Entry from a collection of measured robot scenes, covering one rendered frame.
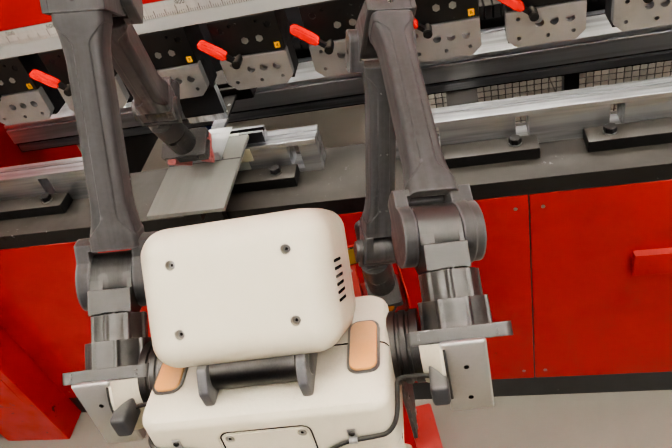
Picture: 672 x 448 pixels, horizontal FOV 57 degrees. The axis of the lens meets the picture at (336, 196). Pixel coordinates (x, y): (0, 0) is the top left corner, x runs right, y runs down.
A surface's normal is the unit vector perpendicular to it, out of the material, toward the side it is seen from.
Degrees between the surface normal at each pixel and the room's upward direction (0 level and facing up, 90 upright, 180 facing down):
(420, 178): 27
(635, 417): 0
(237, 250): 48
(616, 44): 90
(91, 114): 63
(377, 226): 76
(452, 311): 37
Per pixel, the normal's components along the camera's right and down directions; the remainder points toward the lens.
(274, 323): -0.17, -0.01
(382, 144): 0.15, 0.40
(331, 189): -0.22, -0.74
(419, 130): 0.07, -0.47
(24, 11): -0.09, 0.66
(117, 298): 0.05, -0.23
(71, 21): 0.09, 0.19
